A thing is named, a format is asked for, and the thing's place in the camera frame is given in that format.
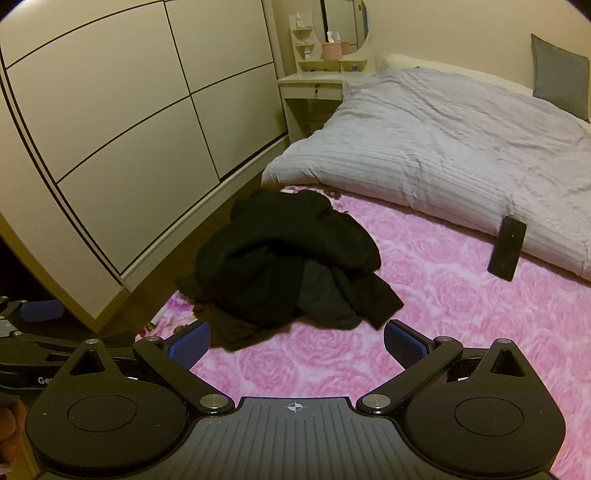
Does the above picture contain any pink rose blanket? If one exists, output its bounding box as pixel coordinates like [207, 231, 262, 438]
[154, 185, 591, 480]

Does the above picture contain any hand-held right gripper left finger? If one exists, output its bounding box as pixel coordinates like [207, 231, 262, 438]
[56, 320, 234, 416]

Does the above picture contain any cream corner shelf organizer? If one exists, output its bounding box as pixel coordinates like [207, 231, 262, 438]
[288, 14, 320, 73]

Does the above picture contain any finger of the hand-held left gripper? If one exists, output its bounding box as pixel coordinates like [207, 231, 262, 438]
[0, 297, 65, 325]

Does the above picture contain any grey pillow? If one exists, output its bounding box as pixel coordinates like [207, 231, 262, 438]
[530, 33, 591, 123]

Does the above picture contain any pink tissue box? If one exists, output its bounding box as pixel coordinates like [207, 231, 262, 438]
[322, 31, 352, 61]

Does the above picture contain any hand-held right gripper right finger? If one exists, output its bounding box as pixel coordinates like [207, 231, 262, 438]
[358, 319, 536, 416]

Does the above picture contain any pile of black clothes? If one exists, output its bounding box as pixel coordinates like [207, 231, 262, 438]
[175, 188, 405, 352]

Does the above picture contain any grey striped duvet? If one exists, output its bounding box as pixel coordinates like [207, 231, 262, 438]
[261, 68, 591, 289]

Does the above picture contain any cream vanity table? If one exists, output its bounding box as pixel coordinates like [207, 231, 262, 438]
[277, 58, 382, 145]

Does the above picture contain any person's left hand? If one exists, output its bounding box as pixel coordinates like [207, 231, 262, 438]
[0, 401, 25, 472]

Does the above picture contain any cream wardrobe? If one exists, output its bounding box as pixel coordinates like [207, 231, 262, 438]
[0, 0, 291, 334]

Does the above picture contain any black smartphone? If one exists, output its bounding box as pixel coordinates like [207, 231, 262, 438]
[488, 216, 527, 282]

